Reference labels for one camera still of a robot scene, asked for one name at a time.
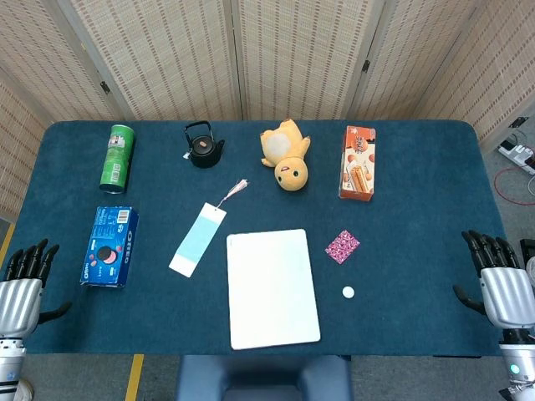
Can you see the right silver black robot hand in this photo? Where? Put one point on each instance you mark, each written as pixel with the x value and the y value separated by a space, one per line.
pixel 507 292

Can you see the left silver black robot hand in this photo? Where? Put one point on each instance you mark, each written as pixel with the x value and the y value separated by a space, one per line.
pixel 16 296

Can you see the small white round object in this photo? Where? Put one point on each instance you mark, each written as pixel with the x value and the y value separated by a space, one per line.
pixel 348 292

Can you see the pink patterned square packet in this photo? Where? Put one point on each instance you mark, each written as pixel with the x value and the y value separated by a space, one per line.
pixel 342 247

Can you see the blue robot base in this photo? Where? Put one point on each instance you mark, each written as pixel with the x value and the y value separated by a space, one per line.
pixel 263 378

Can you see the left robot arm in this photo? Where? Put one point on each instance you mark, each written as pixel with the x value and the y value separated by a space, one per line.
pixel 10 359

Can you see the black box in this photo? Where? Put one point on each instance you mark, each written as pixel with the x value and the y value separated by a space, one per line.
pixel 527 250

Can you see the white shoe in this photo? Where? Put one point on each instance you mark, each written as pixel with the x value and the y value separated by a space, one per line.
pixel 26 390

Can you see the blue table cloth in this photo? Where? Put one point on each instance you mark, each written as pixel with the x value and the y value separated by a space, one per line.
pixel 418 250

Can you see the blue Oreo box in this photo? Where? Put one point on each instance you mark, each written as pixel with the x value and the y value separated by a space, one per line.
pixel 109 246

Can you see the white power strip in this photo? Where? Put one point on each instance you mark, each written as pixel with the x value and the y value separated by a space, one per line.
pixel 518 155

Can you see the green chip can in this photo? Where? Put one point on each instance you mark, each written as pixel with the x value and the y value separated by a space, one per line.
pixel 117 158

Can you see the blue white tasselled bookmark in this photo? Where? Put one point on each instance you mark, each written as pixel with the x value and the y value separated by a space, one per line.
pixel 196 242

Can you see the orange biscuit box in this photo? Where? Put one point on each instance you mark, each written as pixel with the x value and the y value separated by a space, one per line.
pixel 358 167

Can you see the black screen hinge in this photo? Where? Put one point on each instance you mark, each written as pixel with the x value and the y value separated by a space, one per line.
pixel 104 87
pixel 366 65

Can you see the black teapot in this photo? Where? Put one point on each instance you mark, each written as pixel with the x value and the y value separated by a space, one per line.
pixel 204 154

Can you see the white magnetic board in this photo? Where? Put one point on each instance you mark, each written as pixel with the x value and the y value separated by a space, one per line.
pixel 271 288

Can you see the yellow plush toy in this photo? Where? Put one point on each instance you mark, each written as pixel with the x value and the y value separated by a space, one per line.
pixel 288 163

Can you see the woven folding screen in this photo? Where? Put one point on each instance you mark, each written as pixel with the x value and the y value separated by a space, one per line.
pixel 167 54

